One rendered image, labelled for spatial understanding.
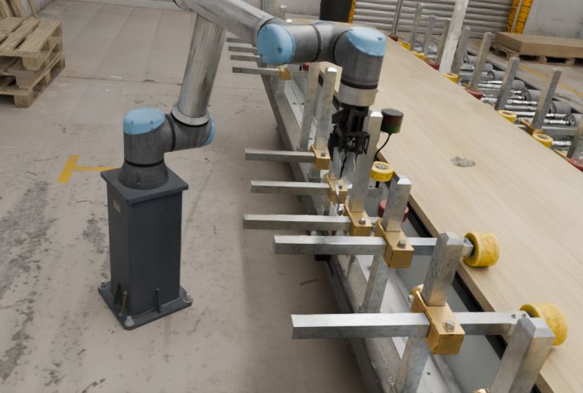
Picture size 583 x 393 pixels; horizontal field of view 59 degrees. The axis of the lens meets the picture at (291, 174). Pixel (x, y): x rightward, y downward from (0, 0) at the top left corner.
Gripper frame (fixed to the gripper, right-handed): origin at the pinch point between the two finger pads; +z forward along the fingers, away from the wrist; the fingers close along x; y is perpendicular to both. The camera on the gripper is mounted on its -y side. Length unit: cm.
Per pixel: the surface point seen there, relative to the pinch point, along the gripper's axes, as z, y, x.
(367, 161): -2.1, -2.7, 7.9
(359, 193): 7.5, -2.7, 7.5
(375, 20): 85, -794, 272
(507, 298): 10.6, 37.2, 30.9
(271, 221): 15.1, 1.0, -16.8
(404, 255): 5.1, 29.5, 8.4
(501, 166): 11, -32, 68
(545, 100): 1, -83, 115
